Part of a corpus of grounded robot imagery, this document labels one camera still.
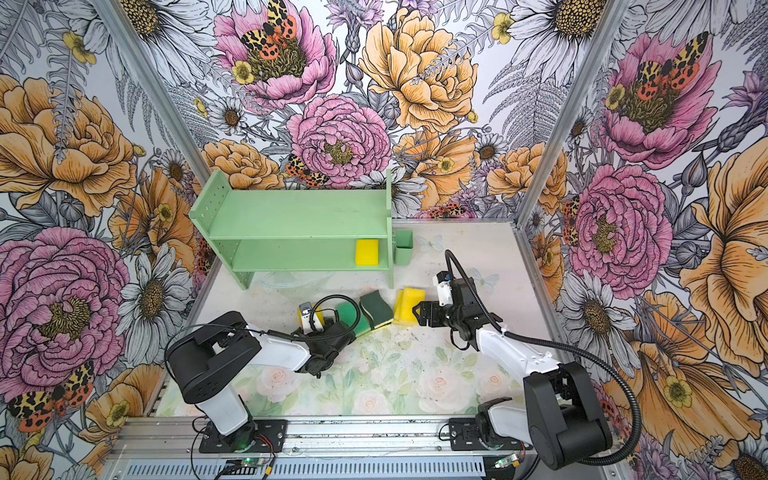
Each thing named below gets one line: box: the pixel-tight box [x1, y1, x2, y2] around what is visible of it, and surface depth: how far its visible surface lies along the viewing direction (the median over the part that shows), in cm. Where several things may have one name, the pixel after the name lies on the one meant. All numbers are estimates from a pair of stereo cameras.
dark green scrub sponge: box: [359, 290, 394, 330], surface depth 93 cm
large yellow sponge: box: [394, 287, 426, 325], surface depth 94 cm
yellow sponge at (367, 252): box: [356, 239, 379, 267], surface depth 96 cm
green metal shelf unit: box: [189, 169, 395, 289], surface depth 93 cm
